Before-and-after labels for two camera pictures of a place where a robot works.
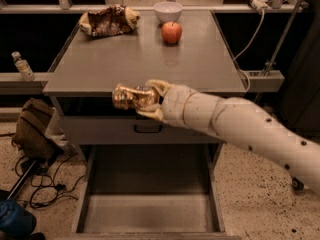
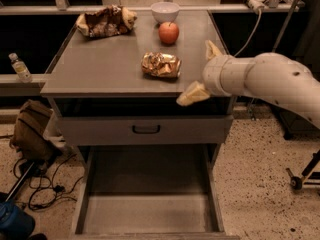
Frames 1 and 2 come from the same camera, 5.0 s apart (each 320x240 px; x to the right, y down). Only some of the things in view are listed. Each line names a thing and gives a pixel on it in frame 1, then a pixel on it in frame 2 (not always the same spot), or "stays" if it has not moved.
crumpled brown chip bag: x=112 y=20 stays
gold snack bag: x=135 y=98 to x=160 y=65
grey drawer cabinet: x=143 y=179 stays
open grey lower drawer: x=151 y=192 stays
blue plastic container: x=15 y=220 stays
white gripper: x=174 y=104 to x=214 y=75
